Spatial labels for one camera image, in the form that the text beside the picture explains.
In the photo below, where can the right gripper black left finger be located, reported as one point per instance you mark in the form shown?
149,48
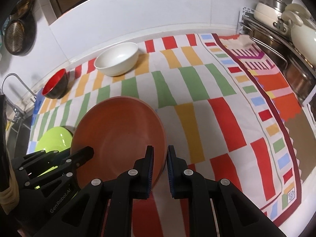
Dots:
104,208

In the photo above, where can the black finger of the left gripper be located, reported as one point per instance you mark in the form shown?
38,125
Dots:
59,182
42,162

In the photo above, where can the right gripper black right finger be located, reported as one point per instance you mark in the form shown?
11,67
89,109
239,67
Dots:
216,208

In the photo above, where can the lime green plate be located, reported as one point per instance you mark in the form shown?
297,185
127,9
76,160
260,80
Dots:
56,138

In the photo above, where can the pink bowl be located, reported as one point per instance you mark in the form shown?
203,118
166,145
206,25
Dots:
119,130

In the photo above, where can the person's left hand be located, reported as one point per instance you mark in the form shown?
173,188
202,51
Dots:
10,197

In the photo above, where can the chrome pull-down faucet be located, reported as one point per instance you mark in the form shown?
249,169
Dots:
17,111

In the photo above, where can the curved chrome faucet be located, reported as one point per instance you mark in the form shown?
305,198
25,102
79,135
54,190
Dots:
16,90

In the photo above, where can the red and black bowl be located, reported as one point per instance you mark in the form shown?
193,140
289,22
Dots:
57,85

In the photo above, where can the colourful striped cloth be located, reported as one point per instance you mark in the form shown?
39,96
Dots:
225,107

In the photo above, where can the white bowl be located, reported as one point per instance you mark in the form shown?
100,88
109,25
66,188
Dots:
118,59

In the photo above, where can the hanging dark frying pan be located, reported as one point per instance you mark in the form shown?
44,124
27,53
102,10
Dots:
20,35

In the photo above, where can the copper pot on rack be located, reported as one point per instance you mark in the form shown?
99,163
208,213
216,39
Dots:
300,79

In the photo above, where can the metal pot rack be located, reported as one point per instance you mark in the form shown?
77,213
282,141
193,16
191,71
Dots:
276,46

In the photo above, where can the cream teapot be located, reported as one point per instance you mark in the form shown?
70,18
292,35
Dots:
302,30

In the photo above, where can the cream pot with lid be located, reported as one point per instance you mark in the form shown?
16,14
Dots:
268,12

